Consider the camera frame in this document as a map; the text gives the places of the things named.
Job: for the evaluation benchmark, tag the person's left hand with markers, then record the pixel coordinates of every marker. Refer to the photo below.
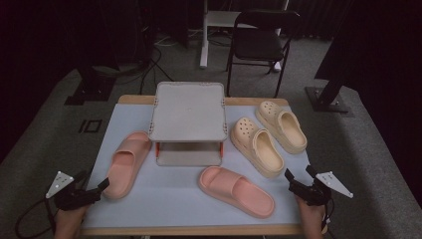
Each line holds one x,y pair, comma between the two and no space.
69,222

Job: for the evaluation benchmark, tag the grey two-tier shoe rack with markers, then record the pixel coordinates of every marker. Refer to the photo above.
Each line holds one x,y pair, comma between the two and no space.
189,113

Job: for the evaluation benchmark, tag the black folding chair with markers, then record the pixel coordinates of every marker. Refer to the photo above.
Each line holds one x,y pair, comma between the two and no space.
258,43

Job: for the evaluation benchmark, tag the pink slide sandal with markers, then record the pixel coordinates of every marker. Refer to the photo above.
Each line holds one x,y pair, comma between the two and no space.
124,166
237,192

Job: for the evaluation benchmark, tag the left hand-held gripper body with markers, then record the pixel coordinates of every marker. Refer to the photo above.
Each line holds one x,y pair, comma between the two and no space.
74,199

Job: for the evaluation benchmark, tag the white desk frame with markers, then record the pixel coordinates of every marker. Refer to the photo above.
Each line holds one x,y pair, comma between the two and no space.
205,49

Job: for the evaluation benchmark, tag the black stand with bolted base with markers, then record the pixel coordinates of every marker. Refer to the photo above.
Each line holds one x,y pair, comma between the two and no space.
326,99

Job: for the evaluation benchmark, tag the wooden table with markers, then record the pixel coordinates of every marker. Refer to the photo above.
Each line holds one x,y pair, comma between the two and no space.
199,230

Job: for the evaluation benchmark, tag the person's right hand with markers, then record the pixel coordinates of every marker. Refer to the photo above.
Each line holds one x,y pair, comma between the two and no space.
312,219

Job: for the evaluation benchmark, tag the cream clog shoe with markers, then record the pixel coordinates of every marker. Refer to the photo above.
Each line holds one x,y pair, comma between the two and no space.
285,127
258,149

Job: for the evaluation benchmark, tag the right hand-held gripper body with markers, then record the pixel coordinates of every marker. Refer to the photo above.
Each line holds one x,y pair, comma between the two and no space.
312,194

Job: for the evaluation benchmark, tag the black stand base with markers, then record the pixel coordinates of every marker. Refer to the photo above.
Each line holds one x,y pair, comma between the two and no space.
91,88

